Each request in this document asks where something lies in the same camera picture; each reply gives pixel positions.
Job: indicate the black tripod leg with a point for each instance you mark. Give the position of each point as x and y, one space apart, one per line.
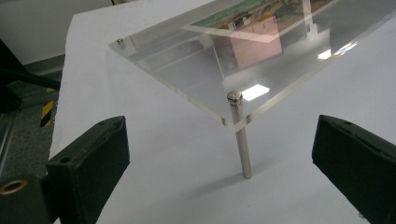
12 77

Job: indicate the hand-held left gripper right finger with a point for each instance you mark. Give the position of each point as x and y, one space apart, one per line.
358 161

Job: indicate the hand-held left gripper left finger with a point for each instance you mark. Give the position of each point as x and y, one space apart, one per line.
87 165

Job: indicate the clear acrylic photo frame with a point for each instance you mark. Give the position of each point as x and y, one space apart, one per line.
193 77

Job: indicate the painting print of boats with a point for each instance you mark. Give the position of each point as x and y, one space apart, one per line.
249 14

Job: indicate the white cabinet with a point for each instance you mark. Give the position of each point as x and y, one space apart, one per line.
37 28

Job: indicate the white table cover sheet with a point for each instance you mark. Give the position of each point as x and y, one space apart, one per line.
174 174

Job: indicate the yellow black floor tape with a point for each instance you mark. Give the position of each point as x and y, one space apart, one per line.
46 112

